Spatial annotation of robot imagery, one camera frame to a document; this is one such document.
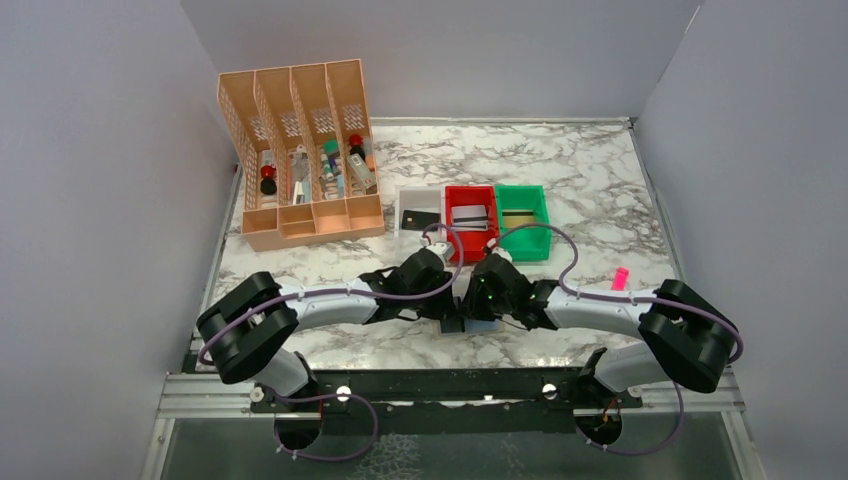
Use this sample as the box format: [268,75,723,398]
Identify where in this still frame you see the red black stamp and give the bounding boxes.
[348,134,367,160]
[259,165,277,196]

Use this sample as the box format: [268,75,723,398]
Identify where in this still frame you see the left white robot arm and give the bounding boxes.
[196,242,457,397]

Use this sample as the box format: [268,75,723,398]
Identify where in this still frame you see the green plastic bin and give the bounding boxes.
[495,185,552,262]

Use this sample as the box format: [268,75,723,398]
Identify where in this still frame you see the green eraser block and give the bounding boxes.
[323,140,339,156]

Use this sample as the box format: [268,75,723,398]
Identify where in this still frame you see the grey staples box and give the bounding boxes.
[348,153,378,194]

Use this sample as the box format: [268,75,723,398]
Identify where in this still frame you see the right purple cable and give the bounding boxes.
[485,223,745,364]

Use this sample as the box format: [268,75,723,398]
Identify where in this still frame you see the black mounting rail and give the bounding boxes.
[250,367,642,436]

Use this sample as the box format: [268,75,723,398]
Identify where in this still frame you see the white credit card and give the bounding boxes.
[450,205,490,231]

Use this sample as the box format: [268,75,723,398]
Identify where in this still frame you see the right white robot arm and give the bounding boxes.
[460,253,741,394]

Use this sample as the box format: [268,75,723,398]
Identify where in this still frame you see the pink marker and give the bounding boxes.
[611,267,630,291]

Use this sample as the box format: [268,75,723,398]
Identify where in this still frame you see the red black stamp right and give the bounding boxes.
[348,134,367,160]

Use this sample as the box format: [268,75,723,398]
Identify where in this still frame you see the light blue stapler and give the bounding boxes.
[292,180,312,205]

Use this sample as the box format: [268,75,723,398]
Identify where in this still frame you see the peach plastic desk organizer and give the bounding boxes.
[217,59,386,252]

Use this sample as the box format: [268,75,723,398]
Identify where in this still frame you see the black chip card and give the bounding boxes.
[400,210,441,231]

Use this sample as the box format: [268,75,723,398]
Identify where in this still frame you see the gold striped card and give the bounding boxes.
[502,210,536,230]

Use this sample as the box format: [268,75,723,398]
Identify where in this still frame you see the red black stamp left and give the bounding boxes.
[259,165,277,196]

